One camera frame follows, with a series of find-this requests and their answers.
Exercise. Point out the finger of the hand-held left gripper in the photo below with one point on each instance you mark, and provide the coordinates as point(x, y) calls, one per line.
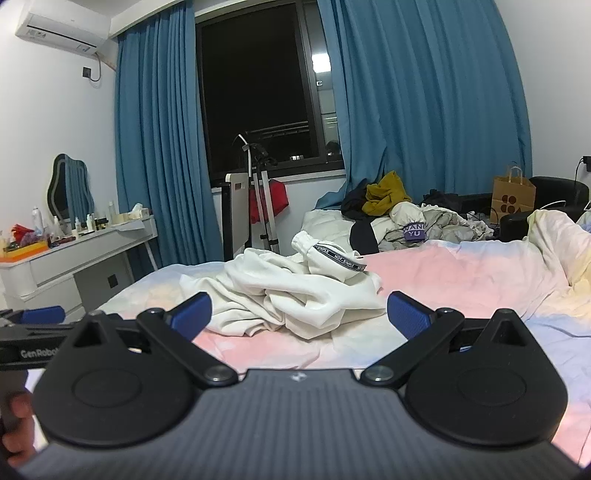
point(42, 314)

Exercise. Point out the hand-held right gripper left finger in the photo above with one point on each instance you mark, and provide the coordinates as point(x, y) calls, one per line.
point(191, 314)

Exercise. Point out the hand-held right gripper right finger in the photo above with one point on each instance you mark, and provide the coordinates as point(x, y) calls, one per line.
point(407, 314)

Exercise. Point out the white pants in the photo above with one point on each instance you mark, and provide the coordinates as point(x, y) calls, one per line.
point(286, 295)

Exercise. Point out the dark clothes pile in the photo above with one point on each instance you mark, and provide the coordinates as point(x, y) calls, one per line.
point(455, 201)

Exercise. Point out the person's left hand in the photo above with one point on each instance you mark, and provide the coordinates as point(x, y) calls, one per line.
point(18, 424)

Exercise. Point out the white dressing table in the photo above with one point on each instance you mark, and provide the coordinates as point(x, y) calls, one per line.
point(69, 263)

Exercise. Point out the orange tray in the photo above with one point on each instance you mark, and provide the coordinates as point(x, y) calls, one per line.
point(25, 250)

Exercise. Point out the pastel tie-dye duvet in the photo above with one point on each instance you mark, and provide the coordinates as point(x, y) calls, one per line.
point(485, 286)

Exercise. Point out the black cloth strip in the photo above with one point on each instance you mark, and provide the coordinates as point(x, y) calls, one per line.
point(362, 237)

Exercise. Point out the grey jacket with purple patch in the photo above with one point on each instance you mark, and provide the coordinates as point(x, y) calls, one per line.
point(429, 226)

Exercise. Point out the group of cosmetic bottles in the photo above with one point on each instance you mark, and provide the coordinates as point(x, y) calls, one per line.
point(90, 224)

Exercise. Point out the tissue box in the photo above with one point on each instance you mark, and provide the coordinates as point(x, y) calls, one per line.
point(135, 213)

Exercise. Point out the white puffy bedding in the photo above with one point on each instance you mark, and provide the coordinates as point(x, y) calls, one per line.
point(323, 226)

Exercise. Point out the mustard yellow garment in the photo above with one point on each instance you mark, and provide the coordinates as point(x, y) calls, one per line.
point(385, 194)

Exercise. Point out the black garment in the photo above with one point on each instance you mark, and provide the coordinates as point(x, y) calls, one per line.
point(354, 203)

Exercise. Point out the wavy-framed mirror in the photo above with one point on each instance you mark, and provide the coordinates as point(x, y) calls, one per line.
point(69, 189)

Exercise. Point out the white folding rack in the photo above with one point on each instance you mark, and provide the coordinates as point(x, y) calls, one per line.
point(263, 203)

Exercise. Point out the red cloth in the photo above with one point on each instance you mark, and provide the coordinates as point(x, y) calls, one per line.
point(276, 198)

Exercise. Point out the brown paper bag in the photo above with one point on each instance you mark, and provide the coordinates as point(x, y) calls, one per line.
point(510, 198)

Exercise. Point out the blue curtain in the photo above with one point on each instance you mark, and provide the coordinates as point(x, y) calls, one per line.
point(157, 147)
point(425, 101)

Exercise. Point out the black armchair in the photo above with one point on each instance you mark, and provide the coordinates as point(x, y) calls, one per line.
point(554, 194)

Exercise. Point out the dark window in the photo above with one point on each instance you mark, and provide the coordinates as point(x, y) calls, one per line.
point(254, 101)

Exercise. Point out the white air conditioner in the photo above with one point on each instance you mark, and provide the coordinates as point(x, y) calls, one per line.
point(64, 25)

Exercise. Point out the black wall socket with charger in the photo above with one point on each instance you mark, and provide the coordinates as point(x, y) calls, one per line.
point(586, 162)

